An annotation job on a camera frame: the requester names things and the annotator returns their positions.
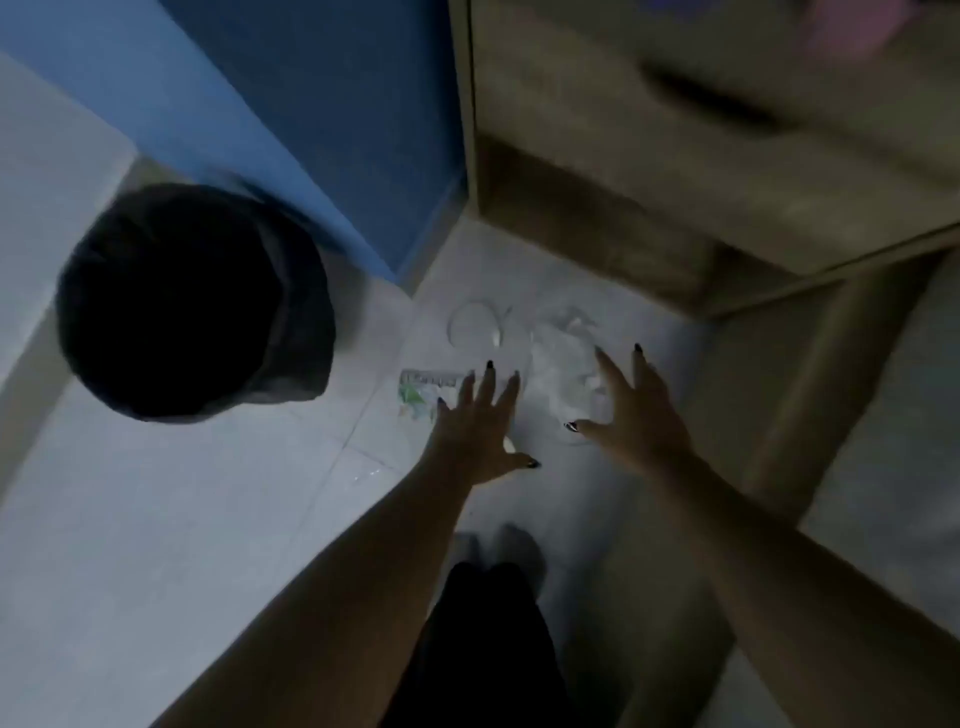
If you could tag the person's left hand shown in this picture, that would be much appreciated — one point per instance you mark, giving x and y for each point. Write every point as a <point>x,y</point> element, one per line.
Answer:
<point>472,435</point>

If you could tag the person's right hand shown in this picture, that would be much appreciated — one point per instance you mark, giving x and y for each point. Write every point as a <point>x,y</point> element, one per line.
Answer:
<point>645,427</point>

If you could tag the green printed snack wrapper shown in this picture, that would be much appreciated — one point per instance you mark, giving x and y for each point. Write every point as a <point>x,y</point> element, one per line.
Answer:
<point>420,394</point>

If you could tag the white tissue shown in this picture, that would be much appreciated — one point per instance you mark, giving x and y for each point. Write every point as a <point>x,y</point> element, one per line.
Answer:
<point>562,367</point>

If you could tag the black lined trash bin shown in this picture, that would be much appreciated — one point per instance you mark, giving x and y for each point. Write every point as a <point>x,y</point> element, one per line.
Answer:
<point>187,300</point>

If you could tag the person's left forearm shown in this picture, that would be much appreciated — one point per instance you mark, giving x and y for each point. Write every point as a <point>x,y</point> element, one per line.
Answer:
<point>322,600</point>

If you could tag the person's right forearm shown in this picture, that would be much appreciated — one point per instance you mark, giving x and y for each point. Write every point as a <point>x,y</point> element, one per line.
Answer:
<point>787,600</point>

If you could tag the person's grey socks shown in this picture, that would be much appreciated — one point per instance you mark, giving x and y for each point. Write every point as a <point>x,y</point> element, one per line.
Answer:
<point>517,547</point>

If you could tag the wooden nightstand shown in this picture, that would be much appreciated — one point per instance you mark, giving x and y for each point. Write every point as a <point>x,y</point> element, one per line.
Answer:
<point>585,225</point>

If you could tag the person's black trousers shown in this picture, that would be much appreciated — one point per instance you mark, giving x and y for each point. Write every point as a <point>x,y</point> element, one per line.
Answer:
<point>480,660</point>

